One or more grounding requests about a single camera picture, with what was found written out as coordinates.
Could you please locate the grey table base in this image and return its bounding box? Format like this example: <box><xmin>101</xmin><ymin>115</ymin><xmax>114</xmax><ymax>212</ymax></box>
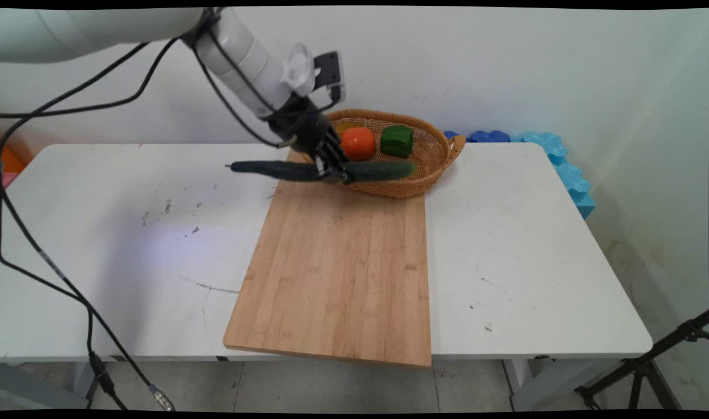
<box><xmin>0</xmin><ymin>364</ymin><xmax>96</xmax><ymax>411</ymax></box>

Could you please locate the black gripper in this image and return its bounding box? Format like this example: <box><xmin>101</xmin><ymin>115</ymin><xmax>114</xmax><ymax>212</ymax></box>
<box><xmin>266</xmin><ymin>99</ymin><xmax>356</xmax><ymax>185</ymax></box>

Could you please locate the wooden cutting board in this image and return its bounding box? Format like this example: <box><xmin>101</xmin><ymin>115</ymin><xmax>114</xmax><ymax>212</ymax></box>
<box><xmin>223</xmin><ymin>148</ymin><xmax>432</xmax><ymax>368</ymax></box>

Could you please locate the black tripod stand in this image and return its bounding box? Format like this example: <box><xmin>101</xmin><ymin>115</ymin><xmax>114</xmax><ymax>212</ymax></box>
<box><xmin>574</xmin><ymin>310</ymin><xmax>709</xmax><ymax>411</ymax></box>

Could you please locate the woven wicker basket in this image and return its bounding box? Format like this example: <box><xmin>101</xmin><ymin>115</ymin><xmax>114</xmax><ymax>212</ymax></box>
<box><xmin>322</xmin><ymin>108</ymin><xmax>466</xmax><ymax>199</ymax></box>

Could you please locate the red tomato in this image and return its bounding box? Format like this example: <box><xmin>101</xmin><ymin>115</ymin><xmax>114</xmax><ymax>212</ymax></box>
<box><xmin>340</xmin><ymin>126</ymin><xmax>376</xmax><ymax>161</ymax></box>

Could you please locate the white table leg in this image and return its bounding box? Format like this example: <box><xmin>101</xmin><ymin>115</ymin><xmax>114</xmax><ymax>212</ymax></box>
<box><xmin>503</xmin><ymin>358</ymin><xmax>535</xmax><ymax>411</ymax></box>

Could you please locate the black cable with metal connector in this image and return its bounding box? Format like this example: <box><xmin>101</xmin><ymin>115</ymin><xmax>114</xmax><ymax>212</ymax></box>
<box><xmin>0</xmin><ymin>41</ymin><xmax>176</xmax><ymax>411</ymax></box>

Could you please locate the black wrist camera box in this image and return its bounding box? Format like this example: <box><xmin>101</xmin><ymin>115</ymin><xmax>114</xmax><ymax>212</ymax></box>
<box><xmin>313</xmin><ymin>51</ymin><xmax>347</xmax><ymax>104</ymax></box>

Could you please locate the orange object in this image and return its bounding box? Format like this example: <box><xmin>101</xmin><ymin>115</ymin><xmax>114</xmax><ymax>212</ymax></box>
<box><xmin>1</xmin><ymin>145</ymin><xmax>27</xmax><ymax>174</ymax></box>

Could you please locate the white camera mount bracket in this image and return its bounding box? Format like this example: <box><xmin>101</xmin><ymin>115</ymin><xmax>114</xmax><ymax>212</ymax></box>
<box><xmin>281</xmin><ymin>43</ymin><xmax>316</xmax><ymax>97</ymax></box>

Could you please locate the green bell pepper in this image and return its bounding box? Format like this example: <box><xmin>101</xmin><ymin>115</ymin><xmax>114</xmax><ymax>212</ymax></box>
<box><xmin>380</xmin><ymin>125</ymin><xmax>415</xmax><ymax>158</ymax></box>

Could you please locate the light blue foam piece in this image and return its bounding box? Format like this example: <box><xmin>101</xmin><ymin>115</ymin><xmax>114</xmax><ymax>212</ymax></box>
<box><xmin>509</xmin><ymin>132</ymin><xmax>596</xmax><ymax>219</ymax></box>

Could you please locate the dark blue foam piece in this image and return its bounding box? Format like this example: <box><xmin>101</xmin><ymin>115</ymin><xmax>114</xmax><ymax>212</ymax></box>
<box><xmin>444</xmin><ymin>130</ymin><xmax>511</xmax><ymax>144</ymax></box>

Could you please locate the black cable with plug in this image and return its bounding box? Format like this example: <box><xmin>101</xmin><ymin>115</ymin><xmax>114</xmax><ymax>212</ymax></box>
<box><xmin>0</xmin><ymin>38</ymin><xmax>180</xmax><ymax>410</ymax></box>

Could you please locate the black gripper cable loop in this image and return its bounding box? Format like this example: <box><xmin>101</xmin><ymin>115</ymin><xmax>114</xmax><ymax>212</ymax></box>
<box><xmin>191</xmin><ymin>23</ymin><xmax>300</xmax><ymax>148</ymax></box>

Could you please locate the dark green cucumber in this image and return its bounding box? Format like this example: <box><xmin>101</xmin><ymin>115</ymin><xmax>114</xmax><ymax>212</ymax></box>
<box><xmin>225</xmin><ymin>160</ymin><xmax>416</xmax><ymax>183</ymax></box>

